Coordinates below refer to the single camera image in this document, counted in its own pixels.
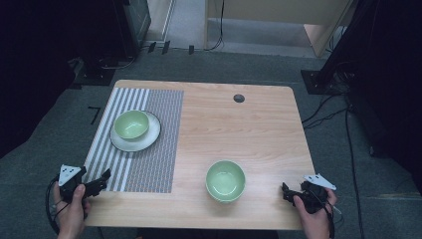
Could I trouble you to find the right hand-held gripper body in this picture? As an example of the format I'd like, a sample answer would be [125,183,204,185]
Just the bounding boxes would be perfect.
[298,172,337,214]

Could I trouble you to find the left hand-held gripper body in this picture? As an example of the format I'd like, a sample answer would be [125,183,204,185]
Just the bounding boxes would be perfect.
[58,164,102,204]

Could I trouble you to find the person's right hand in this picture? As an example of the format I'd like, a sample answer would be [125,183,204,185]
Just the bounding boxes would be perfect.
[292,188,338,239]

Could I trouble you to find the person's left hand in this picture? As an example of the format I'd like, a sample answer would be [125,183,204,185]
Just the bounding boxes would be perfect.
[53,183,92,239]

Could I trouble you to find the white round plate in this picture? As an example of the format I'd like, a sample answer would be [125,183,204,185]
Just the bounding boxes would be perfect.
[109,111,162,153]

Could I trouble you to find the green bowl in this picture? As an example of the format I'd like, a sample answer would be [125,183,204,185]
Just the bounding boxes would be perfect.
[112,110,150,140]
[204,159,247,204]

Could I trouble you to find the grey striped woven placemat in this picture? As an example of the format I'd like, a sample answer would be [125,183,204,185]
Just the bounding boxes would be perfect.
[83,87,185,194]

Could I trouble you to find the black floor plate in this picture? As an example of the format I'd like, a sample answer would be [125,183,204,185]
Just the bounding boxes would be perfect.
[73,65,116,88]

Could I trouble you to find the black cabinet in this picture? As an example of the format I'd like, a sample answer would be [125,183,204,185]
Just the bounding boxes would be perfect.
[68,0,152,69]

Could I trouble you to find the beige wooden furniture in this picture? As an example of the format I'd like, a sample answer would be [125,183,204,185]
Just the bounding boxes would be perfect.
[204,0,353,58]

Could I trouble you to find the right hand-held gripper cable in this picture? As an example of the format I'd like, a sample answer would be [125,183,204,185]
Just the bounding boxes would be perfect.
[312,190,344,239]

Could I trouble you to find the hand-held gripper cable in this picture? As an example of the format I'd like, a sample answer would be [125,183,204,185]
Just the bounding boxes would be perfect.
[312,190,344,239]
[45,176,63,236]

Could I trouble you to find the left hand-held gripper cable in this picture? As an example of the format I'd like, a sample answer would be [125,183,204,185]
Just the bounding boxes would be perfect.
[45,176,63,236]

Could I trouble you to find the thick black floor cable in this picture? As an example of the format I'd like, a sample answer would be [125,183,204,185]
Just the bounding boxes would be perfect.
[343,108,366,239]

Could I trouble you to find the thin black floor cable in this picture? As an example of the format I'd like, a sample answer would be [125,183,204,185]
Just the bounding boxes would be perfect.
[303,106,349,129]
[301,94,339,124]

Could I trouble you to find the black stand base plate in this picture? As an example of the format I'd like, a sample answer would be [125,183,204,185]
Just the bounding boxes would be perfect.
[300,69,351,97]

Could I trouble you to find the hanging black cable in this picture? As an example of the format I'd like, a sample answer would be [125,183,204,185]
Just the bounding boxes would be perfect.
[203,0,226,53]

